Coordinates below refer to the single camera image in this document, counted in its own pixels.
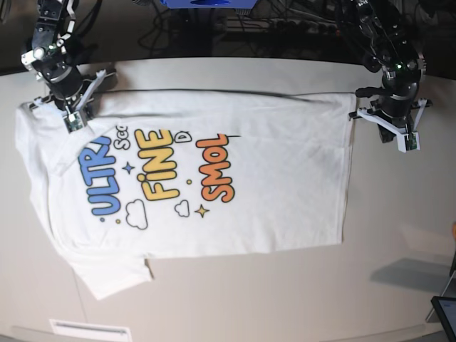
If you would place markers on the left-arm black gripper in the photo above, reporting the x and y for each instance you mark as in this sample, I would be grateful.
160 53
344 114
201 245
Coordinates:
393 104

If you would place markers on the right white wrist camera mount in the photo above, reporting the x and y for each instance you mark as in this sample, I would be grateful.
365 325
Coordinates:
74 120

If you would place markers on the white paper label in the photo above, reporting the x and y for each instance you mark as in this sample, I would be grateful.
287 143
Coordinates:
90 331

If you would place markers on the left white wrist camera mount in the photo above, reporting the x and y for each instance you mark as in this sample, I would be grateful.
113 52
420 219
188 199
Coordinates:
403 128

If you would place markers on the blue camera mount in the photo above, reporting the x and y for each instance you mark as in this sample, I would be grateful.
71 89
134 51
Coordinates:
200 4

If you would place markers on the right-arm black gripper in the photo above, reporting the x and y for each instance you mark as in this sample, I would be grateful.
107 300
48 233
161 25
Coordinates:
66 85

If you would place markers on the laptop computer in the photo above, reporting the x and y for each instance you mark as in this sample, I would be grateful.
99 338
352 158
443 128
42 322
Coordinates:
443 306

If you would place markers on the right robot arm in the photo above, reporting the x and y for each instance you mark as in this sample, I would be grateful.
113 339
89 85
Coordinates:
56 49

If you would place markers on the white power strip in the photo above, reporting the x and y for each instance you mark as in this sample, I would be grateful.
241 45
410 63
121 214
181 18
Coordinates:
269 25

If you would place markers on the white printed T-shirt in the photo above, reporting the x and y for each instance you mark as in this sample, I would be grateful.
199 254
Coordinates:
161 174

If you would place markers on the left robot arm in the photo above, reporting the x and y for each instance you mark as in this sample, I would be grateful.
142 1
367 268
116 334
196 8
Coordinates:
372 32

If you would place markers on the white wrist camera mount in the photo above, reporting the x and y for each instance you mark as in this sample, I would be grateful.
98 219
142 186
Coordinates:
74 120
403 128

